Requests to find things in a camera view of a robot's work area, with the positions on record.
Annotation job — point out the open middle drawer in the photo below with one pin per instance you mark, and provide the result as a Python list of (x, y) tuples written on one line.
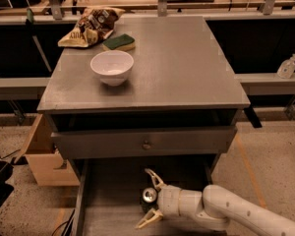
[(110, 201)]

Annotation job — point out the grey drawer cabinet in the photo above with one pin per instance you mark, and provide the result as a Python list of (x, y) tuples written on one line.
[(180, 80)]

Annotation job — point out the wooden box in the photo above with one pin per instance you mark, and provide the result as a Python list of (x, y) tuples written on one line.
[(45, 161)]

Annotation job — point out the brown yellow chip bag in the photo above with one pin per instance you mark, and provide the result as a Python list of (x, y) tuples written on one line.
[(94, 26)]

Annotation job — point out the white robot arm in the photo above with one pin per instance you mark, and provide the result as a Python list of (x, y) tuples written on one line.
[(212, 209)]

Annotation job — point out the top grey drawer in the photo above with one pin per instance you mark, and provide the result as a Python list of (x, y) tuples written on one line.
[(143, 142)]

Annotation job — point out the green soda can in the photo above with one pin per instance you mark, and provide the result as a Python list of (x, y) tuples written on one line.
[(149, 199)]

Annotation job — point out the white bowl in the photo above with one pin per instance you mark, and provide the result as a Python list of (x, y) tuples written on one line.
[(112, 67)]

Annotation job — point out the clear sanitizer bottle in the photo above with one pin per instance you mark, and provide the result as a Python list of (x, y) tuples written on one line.
[(287, 68)]

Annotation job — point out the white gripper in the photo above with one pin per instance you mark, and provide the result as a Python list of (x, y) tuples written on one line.
[(169, 199)]

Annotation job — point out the green yellow sponge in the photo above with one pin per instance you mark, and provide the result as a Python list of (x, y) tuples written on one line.
[(122, 42)]

